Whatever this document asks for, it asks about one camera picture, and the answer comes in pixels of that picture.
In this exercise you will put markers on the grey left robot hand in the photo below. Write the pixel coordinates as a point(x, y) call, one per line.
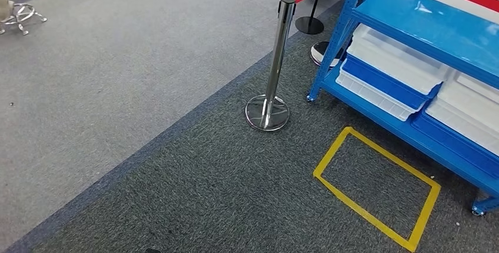
point(152, 251)

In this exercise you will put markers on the blue metal shelf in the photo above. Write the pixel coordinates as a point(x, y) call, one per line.
point(429, 21)

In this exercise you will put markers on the yellow floor tape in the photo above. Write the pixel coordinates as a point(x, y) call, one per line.
point(412, 243)

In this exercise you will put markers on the round stanchion base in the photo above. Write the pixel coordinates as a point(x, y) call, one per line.
point(319, 50)

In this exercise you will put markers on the white plastic bin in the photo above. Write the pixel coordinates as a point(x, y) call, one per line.
point(479, 85)
point(460, 124)
point(374, 97)
point(467, 105)
point(393, 60)

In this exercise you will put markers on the chrome stool beige seat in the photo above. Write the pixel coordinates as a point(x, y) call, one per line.
point(23, 11)

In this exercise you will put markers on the blue plastic bin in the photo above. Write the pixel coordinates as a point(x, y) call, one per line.
point(382, 81)
point(456, 142)

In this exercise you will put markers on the chrome stanchion post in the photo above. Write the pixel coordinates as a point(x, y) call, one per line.
point(278, 48)

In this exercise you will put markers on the black stanchion post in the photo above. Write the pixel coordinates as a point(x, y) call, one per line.
point(310, 25)

